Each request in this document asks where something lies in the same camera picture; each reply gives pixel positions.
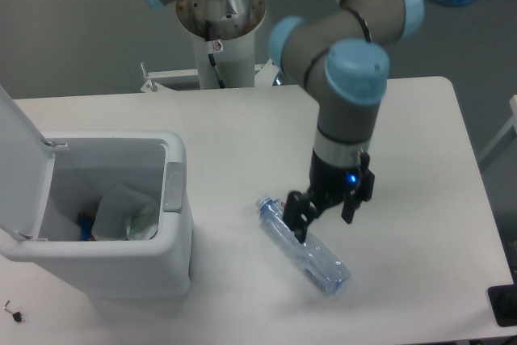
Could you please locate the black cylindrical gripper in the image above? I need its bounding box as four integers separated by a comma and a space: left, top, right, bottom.
283, 151, 375, 242

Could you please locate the clear plastic water bottle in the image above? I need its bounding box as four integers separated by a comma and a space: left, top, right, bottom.
255, 195, 351, 297

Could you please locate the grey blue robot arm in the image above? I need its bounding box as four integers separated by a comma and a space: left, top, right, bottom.
146, 0, 425, 242

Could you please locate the white open trash can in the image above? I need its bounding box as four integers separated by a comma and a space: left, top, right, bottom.
1, 92, 193, 299

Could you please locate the black device at table edge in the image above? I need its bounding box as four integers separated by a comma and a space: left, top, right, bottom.
487, 284, 516, 327

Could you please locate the blue snack packet in bin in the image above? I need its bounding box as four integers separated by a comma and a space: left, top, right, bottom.
78, 211, 96, 242

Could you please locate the small metal hex key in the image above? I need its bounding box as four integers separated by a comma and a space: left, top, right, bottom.
3, 300, 13, 315

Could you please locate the white pedestal base frame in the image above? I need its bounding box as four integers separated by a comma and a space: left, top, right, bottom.
140, 60, 288, 93

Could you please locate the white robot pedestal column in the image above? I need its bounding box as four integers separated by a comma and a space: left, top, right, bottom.
189, 31, 255, 90

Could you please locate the white furniture frame right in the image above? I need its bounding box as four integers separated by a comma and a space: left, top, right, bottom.
478, 95, 516, 172

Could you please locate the black cable on pedestal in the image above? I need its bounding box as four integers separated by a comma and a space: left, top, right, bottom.
204, 19, 226, 90

